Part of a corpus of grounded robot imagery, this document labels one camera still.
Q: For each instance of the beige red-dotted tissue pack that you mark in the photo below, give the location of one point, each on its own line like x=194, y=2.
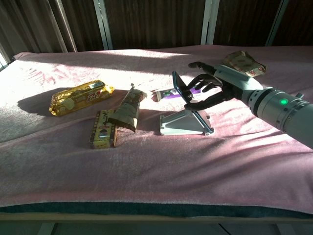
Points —
x=244, y=63

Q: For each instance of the black smartphone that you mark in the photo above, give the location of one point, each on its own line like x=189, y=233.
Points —
x=181, y=85

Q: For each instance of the pink terry cloth cover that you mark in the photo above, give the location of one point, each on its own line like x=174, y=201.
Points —
x=146, y=166

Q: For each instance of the beige patterned snack bag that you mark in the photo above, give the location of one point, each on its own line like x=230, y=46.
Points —
x=128, y=110

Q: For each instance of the yellow and red small box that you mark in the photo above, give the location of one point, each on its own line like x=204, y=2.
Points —
x=102, y=133

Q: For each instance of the purple and white tube box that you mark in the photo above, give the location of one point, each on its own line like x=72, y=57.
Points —
x=168, y=94

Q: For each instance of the white plastic holder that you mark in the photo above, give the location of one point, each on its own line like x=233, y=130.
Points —
x=181, y=124

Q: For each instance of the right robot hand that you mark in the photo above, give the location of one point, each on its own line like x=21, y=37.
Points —
x=232, y=80

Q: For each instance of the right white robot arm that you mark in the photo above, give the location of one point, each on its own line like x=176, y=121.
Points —
x=283, y=110

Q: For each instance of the gold foil snack package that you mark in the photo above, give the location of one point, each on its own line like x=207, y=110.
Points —
x=78, y=98

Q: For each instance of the white metal frame post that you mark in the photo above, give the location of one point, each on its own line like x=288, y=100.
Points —
x=210, y=22
x=104, y=24
x=276, y=22

